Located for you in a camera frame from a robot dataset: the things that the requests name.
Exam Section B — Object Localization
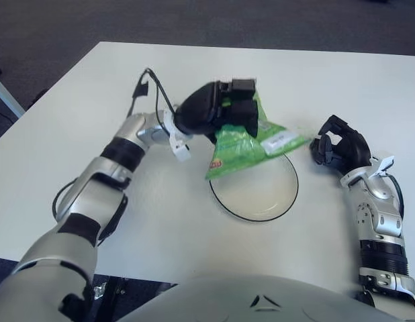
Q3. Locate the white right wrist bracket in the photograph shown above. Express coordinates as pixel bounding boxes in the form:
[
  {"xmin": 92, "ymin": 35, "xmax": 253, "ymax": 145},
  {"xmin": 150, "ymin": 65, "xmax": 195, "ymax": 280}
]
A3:
[{"xmin": 370, "ymin": 155, "xmax": 396, "ymax": 177}]

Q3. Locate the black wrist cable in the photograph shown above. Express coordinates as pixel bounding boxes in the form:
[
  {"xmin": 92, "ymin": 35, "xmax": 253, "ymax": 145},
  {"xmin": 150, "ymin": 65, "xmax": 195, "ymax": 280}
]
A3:
[
  {"xmin": 130, "ymin": 68, "xmax": 181, "ymax": 118},
  {"xmin": 388, "ymin": 174, "xmax": 405, "ymax": 215}
]

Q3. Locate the small shiny bracket under table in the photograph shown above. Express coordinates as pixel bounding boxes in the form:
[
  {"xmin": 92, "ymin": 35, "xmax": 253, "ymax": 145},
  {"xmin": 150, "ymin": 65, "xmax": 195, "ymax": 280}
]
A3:
[{"xmin": 92, "ymin": 282, "xmax": 108, "ymax": 300}]

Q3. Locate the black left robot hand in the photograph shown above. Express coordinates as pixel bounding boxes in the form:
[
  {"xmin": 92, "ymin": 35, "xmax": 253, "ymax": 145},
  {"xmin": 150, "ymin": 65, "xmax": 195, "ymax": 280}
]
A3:
[{"xmin": 173, "ymin": 78, "xmax": 261, "ymax": 138}]

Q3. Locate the green snack bag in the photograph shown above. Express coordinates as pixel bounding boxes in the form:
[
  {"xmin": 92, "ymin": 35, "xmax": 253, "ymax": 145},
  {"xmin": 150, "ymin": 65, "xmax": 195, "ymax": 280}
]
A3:
[{"xmin": 203, "ymin": 85, "xmax": 311, "ymax": 181}]

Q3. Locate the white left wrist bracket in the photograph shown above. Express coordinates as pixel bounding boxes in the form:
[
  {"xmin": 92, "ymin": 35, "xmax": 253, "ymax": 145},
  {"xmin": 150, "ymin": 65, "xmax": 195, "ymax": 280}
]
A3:
[{"xmin": 162, "ymin": 110, "xmax": 191, "ymax": 162}]

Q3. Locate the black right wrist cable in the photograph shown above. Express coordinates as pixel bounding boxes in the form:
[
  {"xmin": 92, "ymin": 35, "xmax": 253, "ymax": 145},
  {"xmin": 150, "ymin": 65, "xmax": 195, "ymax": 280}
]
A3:
[{"xmin": 388, "ymin": 174, "xmax": 405, "ymax": 215}]

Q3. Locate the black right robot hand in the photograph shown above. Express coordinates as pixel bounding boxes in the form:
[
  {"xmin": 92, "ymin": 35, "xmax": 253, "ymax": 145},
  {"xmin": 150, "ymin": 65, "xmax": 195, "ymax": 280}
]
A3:
[{"xmin": 310, "ymin": 115, "xmax": 372, "ymax": 175}]

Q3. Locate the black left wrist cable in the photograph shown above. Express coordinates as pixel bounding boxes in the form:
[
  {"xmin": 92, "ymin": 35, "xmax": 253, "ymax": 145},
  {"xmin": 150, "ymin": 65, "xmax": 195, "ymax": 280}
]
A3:
[{"xmin": 130, "ymin": 68, "xmax": 181, "ymax": 118}]

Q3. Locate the white neighbouring table edge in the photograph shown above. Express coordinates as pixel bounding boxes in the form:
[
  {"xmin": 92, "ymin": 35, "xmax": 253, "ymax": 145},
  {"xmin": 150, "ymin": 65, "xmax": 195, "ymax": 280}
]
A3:
[{"xmin": 0, "ymin": 72, "xmax": 26, "ymax": 119}]

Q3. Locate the grey robot torso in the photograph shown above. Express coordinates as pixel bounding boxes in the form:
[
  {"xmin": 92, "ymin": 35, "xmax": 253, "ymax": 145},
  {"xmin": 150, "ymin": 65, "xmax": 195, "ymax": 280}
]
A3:
[{"xmin": 116, "ymin": 273, "xmax": 415, "ymax": 322}]

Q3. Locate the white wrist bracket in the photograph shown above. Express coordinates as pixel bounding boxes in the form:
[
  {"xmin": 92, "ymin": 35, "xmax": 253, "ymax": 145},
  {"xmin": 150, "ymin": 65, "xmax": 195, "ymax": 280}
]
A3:
[
  {"xmin": 162, "ymin": 110, "xmax": 191, "ymax": 162},
  {"xmin": 370, "ymin": 155, "xmax": 396, "ymax": 177}
]

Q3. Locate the white plate with black rim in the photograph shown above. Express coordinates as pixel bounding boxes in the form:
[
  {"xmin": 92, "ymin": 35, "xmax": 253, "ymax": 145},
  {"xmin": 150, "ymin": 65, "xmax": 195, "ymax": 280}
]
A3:
[{"xmin": 209, "ymin": 150, "xmax": 299, "ymax": 223}]

